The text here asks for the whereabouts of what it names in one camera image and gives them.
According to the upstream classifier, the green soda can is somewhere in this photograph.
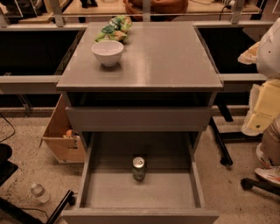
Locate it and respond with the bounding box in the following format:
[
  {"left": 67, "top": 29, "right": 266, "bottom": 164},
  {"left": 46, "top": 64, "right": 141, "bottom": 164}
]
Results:
[{"left": 132, "top": 157, "right": 145, "bottom": 181}]

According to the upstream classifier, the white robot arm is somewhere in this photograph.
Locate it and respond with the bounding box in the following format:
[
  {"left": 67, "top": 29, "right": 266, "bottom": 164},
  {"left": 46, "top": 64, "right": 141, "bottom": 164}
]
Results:
[{"left": 238, "top": 18, "right": 280, "bottom": 136}]

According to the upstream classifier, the grey drawer cabinet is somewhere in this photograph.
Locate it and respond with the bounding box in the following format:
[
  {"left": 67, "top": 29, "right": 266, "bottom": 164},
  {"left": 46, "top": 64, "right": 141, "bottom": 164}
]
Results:
[{"left": 56, "top": 20, "right": 224, "bottom": 224}]

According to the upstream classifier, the closed grey top drawer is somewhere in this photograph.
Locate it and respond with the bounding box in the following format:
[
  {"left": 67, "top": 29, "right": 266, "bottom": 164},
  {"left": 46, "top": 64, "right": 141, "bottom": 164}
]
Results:
[{"left": 66, "top": 107, "right": 211, "bottom": 132}]

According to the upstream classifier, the open middle drawer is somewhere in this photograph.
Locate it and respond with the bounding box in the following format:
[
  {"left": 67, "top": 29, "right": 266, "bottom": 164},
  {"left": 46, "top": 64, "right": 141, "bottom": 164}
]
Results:
[{"left": 62, "top": 132, "right": 219, "bottom": 224}]

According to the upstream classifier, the white ceramic bowl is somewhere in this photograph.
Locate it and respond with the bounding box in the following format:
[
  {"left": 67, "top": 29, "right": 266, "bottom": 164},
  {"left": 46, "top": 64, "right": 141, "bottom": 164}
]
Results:
[{"left": 91, "top": 40, "right": 124, "bottom": 67}]

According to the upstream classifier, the orange fruit in box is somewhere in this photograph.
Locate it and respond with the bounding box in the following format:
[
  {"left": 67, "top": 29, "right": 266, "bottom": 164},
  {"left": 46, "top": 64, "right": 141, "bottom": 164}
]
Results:
[{"left": 65, "top": 129, "right": 73, "bottom": 137}]

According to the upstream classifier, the cardboard box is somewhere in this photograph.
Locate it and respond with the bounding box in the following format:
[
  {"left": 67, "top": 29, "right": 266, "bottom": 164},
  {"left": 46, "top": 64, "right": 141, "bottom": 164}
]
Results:
[{"left": 42, "top": 96, "right": 86, "bottom": 163}]

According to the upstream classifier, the green chip bag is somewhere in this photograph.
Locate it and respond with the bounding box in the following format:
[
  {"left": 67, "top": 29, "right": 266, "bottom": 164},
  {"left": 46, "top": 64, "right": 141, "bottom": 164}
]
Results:
[{"left": 95, "top": 16, "right": 132, "bottom": 42}]

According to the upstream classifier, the black table leg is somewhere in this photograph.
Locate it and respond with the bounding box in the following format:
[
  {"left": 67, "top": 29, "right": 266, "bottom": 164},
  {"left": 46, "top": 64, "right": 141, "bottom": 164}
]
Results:
[{"left": 209, "top": 103, "right": 233, "bottom": 165}]

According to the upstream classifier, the brown leather bag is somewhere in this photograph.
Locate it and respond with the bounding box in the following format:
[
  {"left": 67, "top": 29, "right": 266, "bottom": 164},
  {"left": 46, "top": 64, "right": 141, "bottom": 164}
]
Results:
[{"left": 122, "top": 0, "right": 188, "bottom": 21}]

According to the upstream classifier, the clear plastic water bottle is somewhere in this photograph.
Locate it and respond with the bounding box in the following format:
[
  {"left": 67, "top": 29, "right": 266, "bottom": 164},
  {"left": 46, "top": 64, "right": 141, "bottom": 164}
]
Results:
[{"left": 31, "top": 183, "right": 50, "bottom": 203}]

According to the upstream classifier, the black office chair base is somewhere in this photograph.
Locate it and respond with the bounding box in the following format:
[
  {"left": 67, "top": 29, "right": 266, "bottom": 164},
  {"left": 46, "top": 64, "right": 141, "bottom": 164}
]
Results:
[{"left": 0, "top": 143, "right": 75, "bottom": 224}]

